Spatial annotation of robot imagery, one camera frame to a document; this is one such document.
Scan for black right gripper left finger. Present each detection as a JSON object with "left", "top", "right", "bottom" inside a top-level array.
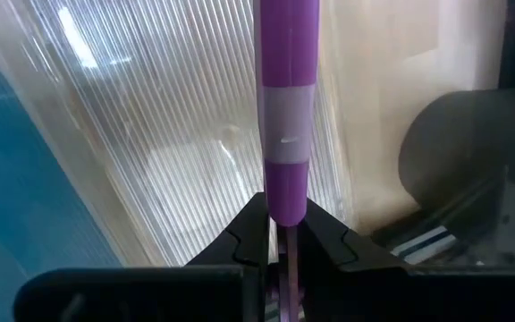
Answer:
[{"left": 13, "top": 191, "right": 271, "bottom": 322}]

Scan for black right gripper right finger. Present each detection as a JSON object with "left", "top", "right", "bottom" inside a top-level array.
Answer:
[{"left": 300, "top": 198, "right": 515, "bottom": 322}]

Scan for purple handled scissors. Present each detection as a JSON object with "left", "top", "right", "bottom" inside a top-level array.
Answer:
[{"left": 252, "top": 0, "right": 321, "bottom": 322}]

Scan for clear plastic container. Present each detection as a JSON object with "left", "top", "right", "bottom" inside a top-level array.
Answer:
[{"left": 0, "top": 0, "right": 509, "bottom": 269}]

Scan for large teal plastic tray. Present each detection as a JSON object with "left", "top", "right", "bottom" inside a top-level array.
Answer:
[{"left": 0, "top": 53, "right": 122, "bottom": 322}]

